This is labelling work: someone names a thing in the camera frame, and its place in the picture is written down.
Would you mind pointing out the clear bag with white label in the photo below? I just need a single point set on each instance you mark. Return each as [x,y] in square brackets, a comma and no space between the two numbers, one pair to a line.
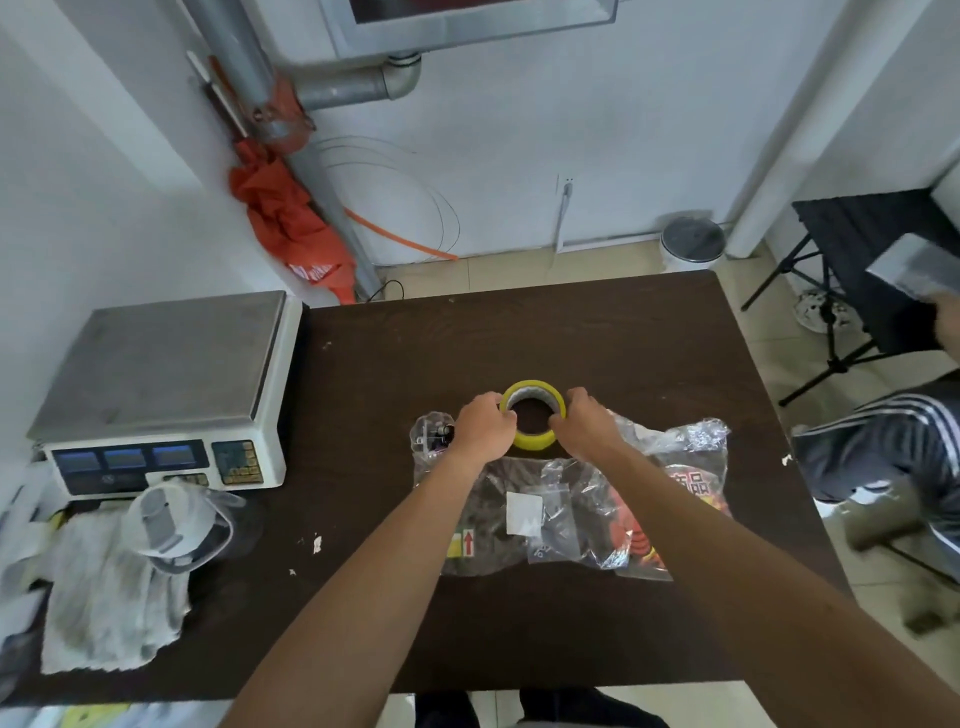
[523,514]

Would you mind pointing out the dark stool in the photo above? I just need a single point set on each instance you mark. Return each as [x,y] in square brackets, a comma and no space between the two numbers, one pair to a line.
[885,517]

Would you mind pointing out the small green box red arrow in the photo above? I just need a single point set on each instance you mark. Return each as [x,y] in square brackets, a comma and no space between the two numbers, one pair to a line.
[469,544]

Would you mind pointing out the grey metal pipe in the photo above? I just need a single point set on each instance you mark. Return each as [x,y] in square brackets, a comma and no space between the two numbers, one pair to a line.
[232,45]

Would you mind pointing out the metal framed red cabinet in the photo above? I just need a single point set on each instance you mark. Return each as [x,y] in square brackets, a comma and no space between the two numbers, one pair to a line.
[465,30]

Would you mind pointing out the yellow tape roll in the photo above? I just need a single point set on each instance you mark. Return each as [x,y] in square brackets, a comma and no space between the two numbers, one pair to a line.
[529,442]

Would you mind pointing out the person's left hand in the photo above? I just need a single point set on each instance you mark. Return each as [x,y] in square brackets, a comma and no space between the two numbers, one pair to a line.
[484,431]

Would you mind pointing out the grey wall plug with conduit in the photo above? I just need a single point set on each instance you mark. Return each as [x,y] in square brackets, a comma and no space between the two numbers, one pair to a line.
[566,191]

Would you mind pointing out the white round bin dark lid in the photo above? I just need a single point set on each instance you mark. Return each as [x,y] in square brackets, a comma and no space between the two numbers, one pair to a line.
[691,240]

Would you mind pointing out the pile of white plastic bags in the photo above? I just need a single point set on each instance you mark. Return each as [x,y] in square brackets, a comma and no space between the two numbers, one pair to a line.
[22,540]

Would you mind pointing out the white plastic pipe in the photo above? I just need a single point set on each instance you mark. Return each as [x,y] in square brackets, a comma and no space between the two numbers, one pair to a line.
[810,127]

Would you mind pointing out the black folding stool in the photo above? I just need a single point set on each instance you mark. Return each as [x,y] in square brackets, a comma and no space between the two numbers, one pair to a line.
[862,247]

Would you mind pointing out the clear plastic bag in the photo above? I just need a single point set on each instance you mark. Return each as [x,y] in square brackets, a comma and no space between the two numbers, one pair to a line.
[690,442]

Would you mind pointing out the clear bag yellow starburst sign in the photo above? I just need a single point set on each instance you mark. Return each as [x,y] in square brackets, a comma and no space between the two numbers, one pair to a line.
[637,540]

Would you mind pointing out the person's right forearm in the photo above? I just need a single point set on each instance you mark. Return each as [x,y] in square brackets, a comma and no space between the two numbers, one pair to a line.
[750,585]

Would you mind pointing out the person's left forearm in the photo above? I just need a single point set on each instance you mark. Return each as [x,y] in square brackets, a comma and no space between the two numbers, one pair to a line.
[360,600]

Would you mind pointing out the grey paper sheet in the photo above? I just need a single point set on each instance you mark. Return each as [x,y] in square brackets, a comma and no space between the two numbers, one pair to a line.
[915,266]

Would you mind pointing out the white round patterned object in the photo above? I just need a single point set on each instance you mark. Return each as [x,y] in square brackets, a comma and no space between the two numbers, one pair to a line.
[810,311]

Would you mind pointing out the person's right hand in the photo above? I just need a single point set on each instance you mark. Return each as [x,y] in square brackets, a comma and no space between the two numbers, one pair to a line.
[589,427]

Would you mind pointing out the clear jar with white lid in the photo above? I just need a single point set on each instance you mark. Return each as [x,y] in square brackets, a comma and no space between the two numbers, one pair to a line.
[172,525]

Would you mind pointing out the white electronic scale steel pan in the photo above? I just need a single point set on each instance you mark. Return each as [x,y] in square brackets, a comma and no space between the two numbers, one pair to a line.
[165,360]

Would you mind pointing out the small clear round container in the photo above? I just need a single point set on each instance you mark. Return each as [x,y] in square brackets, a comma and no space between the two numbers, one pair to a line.
[429,435]

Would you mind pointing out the white ribbed cloth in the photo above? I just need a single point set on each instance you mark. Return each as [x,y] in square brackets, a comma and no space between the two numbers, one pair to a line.
[97,600]

